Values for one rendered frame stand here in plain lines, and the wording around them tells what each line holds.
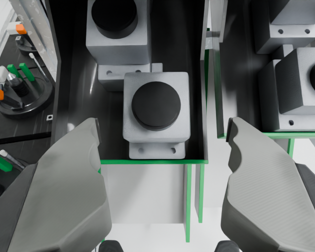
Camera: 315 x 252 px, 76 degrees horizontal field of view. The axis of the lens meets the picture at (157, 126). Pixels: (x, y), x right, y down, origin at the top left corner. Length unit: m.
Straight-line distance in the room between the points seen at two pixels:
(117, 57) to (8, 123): 0.47
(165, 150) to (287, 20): 0.16
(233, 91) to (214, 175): 0.18
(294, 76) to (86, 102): 0.18
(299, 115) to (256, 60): 0.07
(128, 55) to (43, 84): 0.47
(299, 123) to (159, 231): 0.38
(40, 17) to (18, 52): 0.60
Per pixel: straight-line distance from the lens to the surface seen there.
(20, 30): 0.70
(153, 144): 0.16
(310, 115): 0.21
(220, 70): 0.21
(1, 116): 0.63
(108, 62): 0.17
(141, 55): 0.16
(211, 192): 0.38
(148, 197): 0.35
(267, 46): 0.24
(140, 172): 0.33
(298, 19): 0.23
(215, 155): 0.35
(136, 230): 0.51
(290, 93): 0.19
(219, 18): 0.22
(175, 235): 0.50
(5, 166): 0.48
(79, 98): 0.21
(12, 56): 0.80
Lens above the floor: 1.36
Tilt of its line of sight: 55 degrees down
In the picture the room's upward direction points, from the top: 1 degrees counter-clockwise
